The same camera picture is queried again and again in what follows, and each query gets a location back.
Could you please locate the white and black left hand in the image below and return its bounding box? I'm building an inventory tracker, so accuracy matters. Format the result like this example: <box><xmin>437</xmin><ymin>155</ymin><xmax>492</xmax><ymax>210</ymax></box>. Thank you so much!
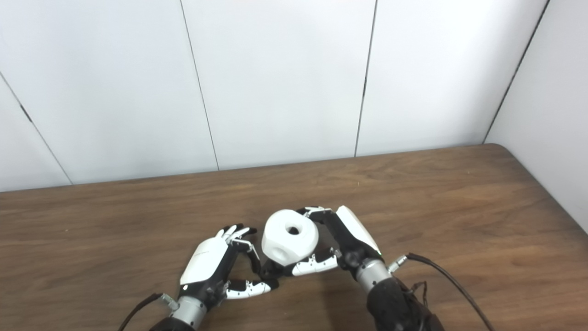
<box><xmin>179</xmin><ymin>224</ymin><xmax>279</xmax><ymax>309</ymax></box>

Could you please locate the white and black right hand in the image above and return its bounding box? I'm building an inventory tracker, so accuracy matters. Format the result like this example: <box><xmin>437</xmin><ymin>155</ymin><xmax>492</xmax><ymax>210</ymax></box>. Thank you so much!
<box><xmin>290</xmin><ymin>205</ymin><xmax>383</xmax><ymax>276</ymax></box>

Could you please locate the black flanged holder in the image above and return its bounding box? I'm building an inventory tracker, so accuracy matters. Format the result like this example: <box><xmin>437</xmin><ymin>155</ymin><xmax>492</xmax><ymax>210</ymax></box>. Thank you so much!
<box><xmin>260</xmin><ymin>260</ymin><xmax>294</xmax><ymax>279</ymax></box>

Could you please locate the round white piece with holes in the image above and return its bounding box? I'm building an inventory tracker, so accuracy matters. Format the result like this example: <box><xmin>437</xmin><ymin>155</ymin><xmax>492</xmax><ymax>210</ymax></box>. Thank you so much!
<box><xmin>261</xmin><ymin>210</ymin><xmax>319</xmax><ymax>266</ymax></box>

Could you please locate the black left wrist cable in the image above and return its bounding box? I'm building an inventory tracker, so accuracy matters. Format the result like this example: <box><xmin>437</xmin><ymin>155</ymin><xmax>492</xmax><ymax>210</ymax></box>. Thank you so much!
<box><xmin>119</xmin><ymin>293</ymin><xmax>179</xmax><ymax>331</ymax></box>

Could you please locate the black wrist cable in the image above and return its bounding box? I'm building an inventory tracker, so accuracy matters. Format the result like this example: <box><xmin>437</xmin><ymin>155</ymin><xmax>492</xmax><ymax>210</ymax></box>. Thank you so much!
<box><xmin>119</xmin><ymin>293</ymin><xmax>179</xmax><ymax>331</ymax></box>
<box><xmin>388</xmin><ymin>253</ymin><xmax>494</xmax><ymax>331</ymax></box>

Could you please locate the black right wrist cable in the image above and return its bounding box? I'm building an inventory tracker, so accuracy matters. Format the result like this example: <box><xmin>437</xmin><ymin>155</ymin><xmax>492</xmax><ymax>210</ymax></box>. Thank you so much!
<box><xmin>388</xmin><ymin>253</ymin><xmax>494</xmax><ymax>331</ymax></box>

